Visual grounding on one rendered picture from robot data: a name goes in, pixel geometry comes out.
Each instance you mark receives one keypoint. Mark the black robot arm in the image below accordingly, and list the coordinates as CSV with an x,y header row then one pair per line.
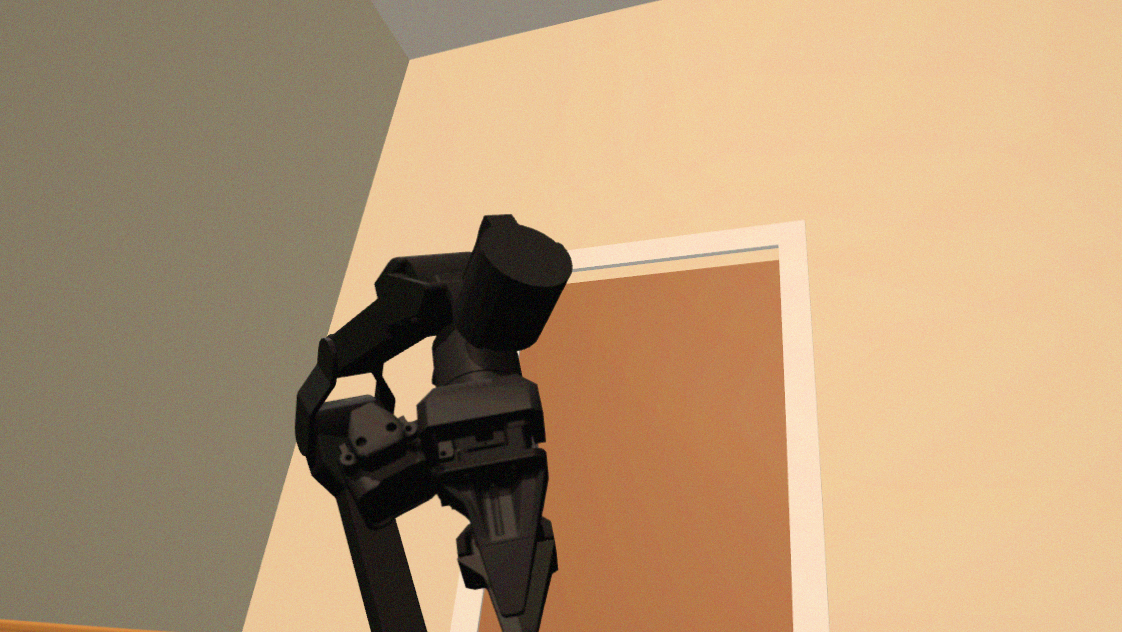
x,y
483,306

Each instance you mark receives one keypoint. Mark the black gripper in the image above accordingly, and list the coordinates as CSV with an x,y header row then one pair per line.
x,y
498,480

